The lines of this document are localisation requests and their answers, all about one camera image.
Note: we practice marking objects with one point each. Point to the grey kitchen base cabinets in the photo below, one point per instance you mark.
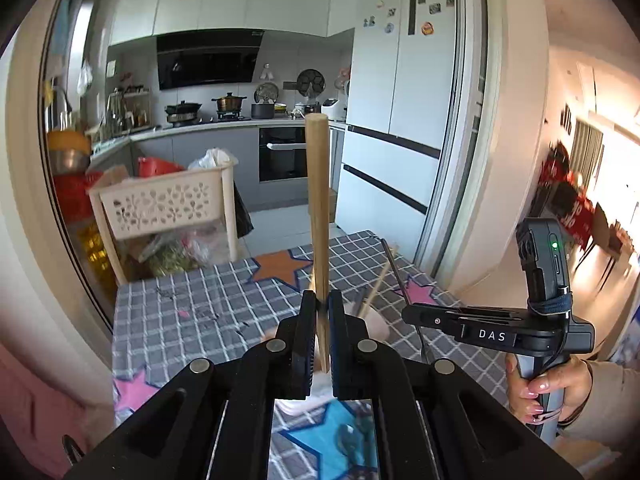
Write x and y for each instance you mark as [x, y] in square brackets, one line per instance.
[200, 145]

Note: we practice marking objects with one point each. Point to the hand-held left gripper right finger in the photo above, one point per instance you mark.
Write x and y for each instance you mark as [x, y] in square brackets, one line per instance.
[340, 360]

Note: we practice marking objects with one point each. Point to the red plastic bag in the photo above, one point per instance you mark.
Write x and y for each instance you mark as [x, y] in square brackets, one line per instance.
[157, 167]

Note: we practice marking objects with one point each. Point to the round black grill pan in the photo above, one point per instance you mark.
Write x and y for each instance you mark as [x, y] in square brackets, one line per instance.
[311, 82]

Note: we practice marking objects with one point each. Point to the clear bag of vegetables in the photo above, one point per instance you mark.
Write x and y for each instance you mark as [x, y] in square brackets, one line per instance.
[172, 255]

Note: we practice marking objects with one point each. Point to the brass cooking pot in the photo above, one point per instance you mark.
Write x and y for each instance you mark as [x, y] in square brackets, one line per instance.
[229, 103]

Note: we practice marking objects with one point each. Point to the cardboard box flap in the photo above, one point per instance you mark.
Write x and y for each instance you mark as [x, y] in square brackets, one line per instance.
[107, 179]

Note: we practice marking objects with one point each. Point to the cream basket cart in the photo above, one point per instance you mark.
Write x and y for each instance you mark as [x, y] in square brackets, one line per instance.
[160, 205]

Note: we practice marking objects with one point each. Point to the white rice cooker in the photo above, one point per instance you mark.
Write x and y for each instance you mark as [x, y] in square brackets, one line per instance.
[332, 110]

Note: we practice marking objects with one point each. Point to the wooden chopstick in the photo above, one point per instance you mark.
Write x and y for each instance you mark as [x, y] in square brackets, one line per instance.
[380, 275]
[317, 210]
[372, 295]

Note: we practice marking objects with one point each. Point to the cream plastic utensil holder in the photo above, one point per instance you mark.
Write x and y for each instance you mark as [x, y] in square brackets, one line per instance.
[377, 330]

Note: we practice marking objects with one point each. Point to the black fridge magnet strip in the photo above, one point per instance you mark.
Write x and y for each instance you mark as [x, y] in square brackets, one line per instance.
[411, 15]

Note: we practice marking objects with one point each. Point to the black wok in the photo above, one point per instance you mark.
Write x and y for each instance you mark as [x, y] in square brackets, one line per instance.
[183, 110]

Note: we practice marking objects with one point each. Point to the grey checked tablecloth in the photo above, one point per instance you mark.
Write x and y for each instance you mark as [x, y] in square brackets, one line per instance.
[200, 300]

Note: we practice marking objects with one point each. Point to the round metal steamer rack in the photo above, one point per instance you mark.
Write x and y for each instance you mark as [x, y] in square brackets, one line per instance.
[266, 94]

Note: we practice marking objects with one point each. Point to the white refrigerator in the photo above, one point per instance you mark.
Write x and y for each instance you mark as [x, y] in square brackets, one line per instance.
[390, 85]

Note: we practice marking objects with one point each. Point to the black pot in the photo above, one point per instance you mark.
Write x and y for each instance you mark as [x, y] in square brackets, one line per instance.
[263, 111]

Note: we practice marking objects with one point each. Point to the person's right forearm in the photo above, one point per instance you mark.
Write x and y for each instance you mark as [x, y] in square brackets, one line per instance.
[610, 400]

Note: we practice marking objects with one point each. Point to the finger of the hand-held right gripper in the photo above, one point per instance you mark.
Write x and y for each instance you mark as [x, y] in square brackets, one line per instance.
[435, 319]

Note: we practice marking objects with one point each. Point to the white spice shelf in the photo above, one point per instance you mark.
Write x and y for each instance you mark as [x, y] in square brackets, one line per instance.
[136, 107]

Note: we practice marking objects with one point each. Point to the steel basin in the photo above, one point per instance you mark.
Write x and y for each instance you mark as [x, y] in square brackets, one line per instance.
[70, 161]

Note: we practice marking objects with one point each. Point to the black built-in oven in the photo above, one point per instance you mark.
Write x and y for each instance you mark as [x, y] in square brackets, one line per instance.
[280, 165]

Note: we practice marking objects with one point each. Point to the dark translucent plastic spoon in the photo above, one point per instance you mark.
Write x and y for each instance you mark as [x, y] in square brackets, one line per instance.
[352, 440]

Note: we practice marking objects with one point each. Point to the red plastic crate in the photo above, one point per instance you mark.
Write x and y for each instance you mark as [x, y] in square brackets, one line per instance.
[75, 195]

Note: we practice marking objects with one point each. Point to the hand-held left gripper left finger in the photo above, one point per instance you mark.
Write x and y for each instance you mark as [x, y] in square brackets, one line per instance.
[306, 360]

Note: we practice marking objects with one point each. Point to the hanging clear plastic bag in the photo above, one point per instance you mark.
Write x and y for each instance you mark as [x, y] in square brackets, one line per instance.
[85, 79]

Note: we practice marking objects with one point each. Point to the black bag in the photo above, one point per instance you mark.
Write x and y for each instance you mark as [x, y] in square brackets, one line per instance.
[243, 210]

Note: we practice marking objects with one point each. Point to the white plastic bag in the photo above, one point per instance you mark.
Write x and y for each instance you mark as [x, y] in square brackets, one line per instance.
[215, 158]

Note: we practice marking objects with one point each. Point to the black range hood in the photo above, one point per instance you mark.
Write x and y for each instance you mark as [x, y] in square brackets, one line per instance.
[210, 60]

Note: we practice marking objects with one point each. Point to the white wall cabinets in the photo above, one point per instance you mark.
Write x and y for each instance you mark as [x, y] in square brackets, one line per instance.
[225, 5]

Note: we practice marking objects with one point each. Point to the sliding door frame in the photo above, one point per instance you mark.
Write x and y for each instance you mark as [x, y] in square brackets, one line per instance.
[475, 185]

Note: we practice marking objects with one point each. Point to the gold foil bag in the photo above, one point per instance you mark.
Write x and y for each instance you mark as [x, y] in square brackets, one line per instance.
[95, 252]

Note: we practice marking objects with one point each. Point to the orange basin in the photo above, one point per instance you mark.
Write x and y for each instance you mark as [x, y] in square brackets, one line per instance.
[70, 141]

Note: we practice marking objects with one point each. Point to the person's right hand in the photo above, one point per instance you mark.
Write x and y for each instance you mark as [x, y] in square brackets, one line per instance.
[522, 397]

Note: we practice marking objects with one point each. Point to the round orange fridge magnet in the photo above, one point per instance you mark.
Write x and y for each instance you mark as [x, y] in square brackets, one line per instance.
[427, 28]

